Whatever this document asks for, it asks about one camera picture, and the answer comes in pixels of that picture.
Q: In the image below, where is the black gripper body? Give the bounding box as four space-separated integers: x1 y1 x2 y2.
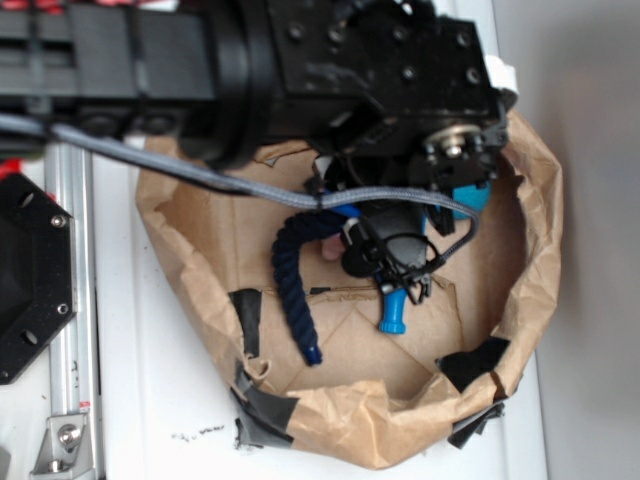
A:
269 1 513 192

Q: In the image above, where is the dark blue twisted rope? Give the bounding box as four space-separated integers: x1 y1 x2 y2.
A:
271 209 361 367

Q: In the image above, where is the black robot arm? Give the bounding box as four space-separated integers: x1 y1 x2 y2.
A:
1 1 515 192

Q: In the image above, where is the blue dimpled ball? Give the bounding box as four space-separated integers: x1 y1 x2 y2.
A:
452 184 491 214

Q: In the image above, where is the pink plush bunny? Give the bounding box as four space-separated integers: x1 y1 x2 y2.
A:
321 235 345 261

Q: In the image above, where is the blue plastic bottle toy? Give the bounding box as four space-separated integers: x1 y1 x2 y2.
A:
378 289 407 335

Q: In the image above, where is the brown paper bag bin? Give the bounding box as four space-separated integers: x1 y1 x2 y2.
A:
136 113 563 469

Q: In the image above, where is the grey braided cable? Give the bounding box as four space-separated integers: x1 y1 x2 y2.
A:
0 112 481 277

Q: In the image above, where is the aluminium extrusion rail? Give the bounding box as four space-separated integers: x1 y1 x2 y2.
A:
42 142 104 480

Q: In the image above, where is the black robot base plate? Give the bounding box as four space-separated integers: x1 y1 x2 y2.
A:
1 173 75 385

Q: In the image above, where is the metal corner bracket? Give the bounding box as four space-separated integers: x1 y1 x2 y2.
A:
29 413 95 479

